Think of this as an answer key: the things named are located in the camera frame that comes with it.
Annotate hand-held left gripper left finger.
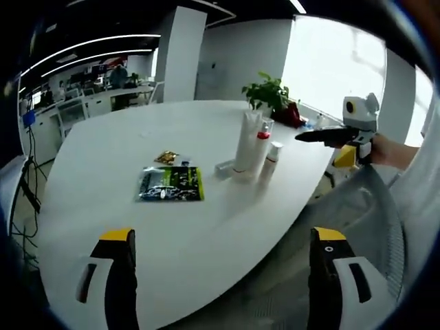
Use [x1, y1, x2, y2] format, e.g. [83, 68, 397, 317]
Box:
[74, 227, 140, 330]

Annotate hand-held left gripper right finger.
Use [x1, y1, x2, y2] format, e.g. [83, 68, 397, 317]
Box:
[307, 225, 391, 330]

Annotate white skincare bottle red collar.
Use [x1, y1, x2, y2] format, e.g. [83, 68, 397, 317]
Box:
[252, 118, 275, 179]

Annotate small white skincare bottle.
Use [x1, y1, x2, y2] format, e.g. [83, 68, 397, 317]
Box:
[262, 141, 284, 182]

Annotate white skincare tube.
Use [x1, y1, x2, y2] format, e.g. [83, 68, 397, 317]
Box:
[234, 111, 263, 184]

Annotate frosted clear skincare bottle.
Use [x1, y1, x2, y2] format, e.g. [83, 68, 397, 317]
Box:
[214, 159, 239, 179]

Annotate person's right hand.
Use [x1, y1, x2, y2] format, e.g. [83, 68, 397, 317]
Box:
[373, 135, 396, 166]

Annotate red bag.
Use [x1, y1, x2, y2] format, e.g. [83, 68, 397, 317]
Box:
[273, 102, 307, 129]

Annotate potted green plant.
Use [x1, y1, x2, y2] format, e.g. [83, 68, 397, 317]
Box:
[241, 71, 290, 114]

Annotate person's white shirt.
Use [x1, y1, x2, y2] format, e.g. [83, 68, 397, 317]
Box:
[391, 99, 440, 241]

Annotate green black foil packet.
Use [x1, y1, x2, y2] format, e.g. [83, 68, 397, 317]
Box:
[135, 165, 206, 203]

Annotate gold snack packet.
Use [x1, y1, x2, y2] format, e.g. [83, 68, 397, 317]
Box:
[153, 149, 180, 164]

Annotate white office counter desks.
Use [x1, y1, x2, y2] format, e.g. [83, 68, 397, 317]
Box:
[19, 84, 155, 162]

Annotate ceiling light strip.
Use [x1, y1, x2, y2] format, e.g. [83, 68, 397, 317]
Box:
[41, 50, 155, 78]
[20, 33, 162, 75]

